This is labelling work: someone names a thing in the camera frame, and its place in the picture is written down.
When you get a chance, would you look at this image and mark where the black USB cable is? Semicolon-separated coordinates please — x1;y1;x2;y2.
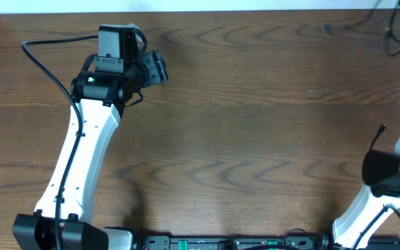
369;124;387;151

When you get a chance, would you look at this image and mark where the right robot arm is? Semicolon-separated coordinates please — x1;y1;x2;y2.
315;1;400;249

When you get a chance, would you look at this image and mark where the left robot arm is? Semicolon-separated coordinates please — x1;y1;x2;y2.
12;24;168;249

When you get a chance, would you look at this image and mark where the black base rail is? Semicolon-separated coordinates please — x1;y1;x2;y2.
132;235;400;250

